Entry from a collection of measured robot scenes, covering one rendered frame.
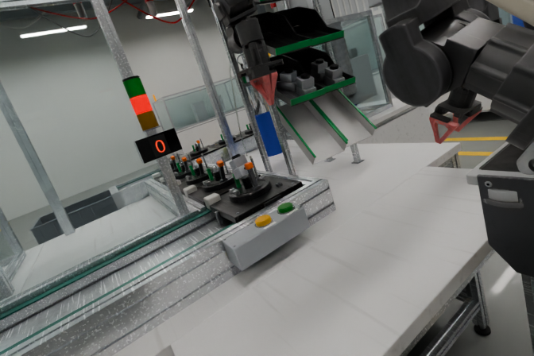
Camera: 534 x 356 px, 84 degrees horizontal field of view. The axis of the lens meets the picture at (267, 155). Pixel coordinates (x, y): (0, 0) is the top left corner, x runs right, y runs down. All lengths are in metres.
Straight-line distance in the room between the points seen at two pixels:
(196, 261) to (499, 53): 0.65
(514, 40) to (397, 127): 1.92
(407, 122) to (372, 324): 1.90
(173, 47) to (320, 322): 11.89
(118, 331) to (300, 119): 0.81
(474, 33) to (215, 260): 0.64
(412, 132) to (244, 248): 1.89
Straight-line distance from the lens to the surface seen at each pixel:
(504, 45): 0.37
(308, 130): 1.07
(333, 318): 0.60
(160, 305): 0.76
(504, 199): 0.55
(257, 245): 0.72
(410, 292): 0.62
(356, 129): 1.15
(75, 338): 0.77
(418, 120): 2.46
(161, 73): 11.86
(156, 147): 0.95
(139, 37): 12.06
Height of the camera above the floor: 1.26
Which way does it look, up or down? 12 degrees down
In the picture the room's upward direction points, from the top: 18 degrees counter-clockwise
